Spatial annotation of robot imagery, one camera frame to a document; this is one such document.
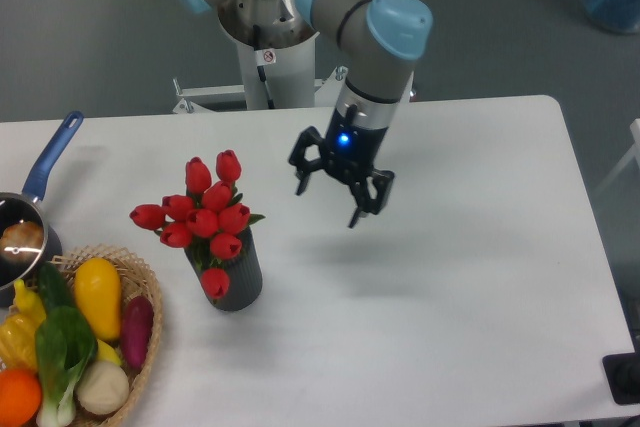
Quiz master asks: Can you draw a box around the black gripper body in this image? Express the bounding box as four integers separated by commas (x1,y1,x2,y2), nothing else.
320,104,388,184

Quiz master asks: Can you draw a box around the red tulip bouquet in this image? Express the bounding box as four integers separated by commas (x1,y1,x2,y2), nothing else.
129,149,267,304

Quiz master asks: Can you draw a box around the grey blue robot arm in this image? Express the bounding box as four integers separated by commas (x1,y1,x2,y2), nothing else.
181,0,433,218

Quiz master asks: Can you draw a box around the dark grey ribbed vase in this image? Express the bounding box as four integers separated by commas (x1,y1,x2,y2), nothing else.
185,228,263,312

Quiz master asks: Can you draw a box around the woven bamboo basket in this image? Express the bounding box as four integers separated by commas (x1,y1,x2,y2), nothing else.
35,245,163,426

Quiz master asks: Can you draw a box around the purple eggplant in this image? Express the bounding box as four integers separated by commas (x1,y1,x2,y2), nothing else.
120,296,154,370

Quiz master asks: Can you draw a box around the yellow squash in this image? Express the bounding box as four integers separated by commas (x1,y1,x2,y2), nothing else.
74,257,122,343

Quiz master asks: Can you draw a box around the black device at edge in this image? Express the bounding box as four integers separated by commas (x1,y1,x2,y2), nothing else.
602,352,639,405

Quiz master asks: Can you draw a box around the brown bun in pan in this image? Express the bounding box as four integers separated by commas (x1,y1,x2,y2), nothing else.
1,221,44,264

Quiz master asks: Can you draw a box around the green bok choy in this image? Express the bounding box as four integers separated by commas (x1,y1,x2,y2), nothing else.
35,306,97,426

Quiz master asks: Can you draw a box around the white garlic bulb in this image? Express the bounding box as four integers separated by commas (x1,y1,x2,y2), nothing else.
76,361,130,416

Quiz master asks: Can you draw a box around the yellow bell pepper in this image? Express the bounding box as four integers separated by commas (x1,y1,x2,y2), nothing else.
1,314,38,373

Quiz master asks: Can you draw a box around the orange fruit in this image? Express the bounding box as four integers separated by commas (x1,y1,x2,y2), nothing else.
1,369,42,426

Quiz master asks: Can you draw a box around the white chair frame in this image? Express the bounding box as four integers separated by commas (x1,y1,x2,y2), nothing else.
594,118,639,198

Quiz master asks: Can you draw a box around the blue handled saucepan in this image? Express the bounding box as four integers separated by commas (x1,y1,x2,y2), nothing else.
1,111,84,308

